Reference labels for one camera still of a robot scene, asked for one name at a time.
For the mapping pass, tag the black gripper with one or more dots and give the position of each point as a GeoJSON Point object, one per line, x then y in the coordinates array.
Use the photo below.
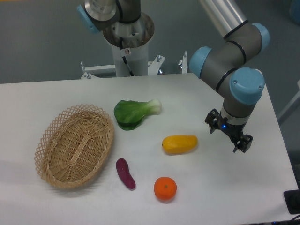
{"type": "Point", "coordinates": [241, 141]}

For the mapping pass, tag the green bok choy vegetable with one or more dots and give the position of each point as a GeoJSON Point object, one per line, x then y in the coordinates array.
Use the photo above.
{"type": "Point", "coordinates": [130, 114]}

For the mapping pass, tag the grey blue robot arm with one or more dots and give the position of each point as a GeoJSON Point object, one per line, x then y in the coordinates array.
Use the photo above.
{"type": "Point", "coordinates": [223, 69]}

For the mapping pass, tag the yellow mango fruit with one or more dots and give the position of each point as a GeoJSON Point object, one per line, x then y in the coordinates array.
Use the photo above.
{"type": "Point", "coordinates": [179, 144]}

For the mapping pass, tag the orange tangerine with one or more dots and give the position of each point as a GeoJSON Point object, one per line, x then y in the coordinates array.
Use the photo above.
{"type": "Point", "coordinates": [165, 188]}

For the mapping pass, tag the black device at table edge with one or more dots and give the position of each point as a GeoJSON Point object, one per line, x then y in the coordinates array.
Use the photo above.
{"type": "Point", "coordinates": [292, 200]}

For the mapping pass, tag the purple sweet potato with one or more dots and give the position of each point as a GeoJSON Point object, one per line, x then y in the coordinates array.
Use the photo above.
{"type": "Point", "coordinates": [124, 173]}

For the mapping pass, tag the woven wicker basket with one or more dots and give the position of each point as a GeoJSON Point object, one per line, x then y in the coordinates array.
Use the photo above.
{"type": "Point", "coordinates": [75, 146]}

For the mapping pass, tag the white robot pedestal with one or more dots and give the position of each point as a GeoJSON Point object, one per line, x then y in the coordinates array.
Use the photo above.
{"type": "Point", "coordinates": [130, 45]}

